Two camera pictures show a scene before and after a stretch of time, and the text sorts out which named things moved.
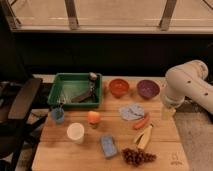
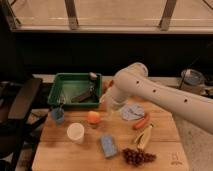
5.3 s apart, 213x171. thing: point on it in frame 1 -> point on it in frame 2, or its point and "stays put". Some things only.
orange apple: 93,117 stays put
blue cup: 58,115 stays put
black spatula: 92,77 stays put
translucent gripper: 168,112 -> 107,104
